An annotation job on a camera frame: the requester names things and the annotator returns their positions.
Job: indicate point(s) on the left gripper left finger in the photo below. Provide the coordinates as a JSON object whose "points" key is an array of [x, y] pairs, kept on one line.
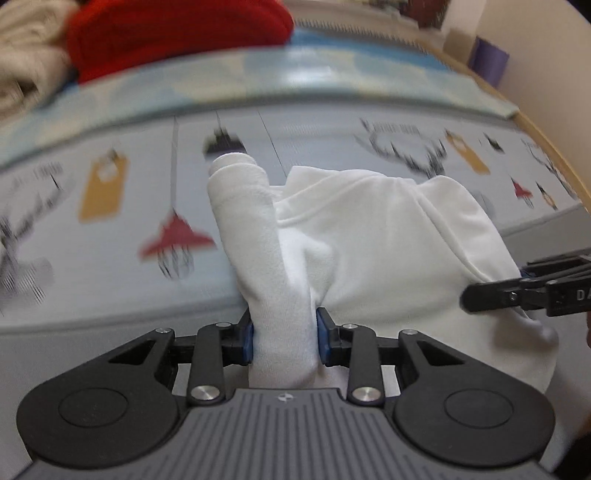
{"points": [[218, 346]]}

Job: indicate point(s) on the white t-shirt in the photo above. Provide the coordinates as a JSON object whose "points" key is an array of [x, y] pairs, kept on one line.
{"points": [[387, 253]]}

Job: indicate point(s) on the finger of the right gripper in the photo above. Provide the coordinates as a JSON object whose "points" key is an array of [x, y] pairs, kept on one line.
{"points": [[557, 263], [524, 293]]}

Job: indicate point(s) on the cream folded blanket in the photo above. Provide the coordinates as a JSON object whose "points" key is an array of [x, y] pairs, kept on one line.
{"points": [[34, 62]]}

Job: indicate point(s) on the blue patterned folded quilt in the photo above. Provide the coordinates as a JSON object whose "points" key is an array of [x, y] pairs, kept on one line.
{"points": [[237, 78]]}

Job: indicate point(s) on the red folded blanket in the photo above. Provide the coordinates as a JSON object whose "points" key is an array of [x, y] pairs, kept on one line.
{"points": [[106, 37]]}

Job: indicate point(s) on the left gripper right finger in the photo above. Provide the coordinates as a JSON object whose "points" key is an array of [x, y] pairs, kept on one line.
{"points": [[355, 348]]}

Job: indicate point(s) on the purple box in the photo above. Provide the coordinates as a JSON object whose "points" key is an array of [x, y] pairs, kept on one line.
{"points": [[488, 61]]}

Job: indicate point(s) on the grey printed bed sheet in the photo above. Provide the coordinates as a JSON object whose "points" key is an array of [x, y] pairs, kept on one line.
{"points": [[112, 234]]}

